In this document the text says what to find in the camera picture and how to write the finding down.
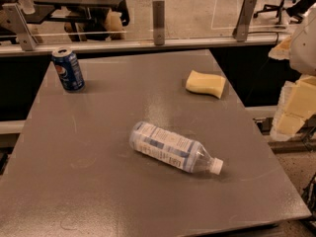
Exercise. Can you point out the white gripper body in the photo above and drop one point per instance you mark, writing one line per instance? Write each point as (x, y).
(304, 48)

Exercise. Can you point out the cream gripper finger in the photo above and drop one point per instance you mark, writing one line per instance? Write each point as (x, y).
(296, 105)
(281, 50)

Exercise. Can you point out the clear plastic water bottle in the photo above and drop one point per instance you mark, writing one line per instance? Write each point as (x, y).
(173, 149)

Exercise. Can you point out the black office chair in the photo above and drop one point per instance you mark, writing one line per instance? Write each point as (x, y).
(294, 9)

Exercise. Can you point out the yellow sponge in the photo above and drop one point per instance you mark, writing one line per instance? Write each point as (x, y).
(202, 83)

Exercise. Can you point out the seated person in background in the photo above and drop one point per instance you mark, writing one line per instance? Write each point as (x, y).
(110, 21)

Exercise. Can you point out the blue Pepsi soda can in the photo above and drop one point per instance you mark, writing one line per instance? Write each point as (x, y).
(68, 69)

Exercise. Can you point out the black background desk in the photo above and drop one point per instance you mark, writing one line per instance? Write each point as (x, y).
(44, 9)

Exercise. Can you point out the metal guard rail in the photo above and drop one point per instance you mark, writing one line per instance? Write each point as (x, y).
(146, 45)

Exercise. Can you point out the right metal rail bracket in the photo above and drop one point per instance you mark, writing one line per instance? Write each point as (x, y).
(240, 33)

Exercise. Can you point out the metal rail bracket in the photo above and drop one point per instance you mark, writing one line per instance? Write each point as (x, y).
(20, 27)
(158, 7)
(240, 33)

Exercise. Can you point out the middle metal rail bracket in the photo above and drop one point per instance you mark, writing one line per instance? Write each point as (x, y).
(158, 7)

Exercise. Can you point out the left metal rail bracket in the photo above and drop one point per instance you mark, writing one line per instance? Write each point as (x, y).
(20, 27)

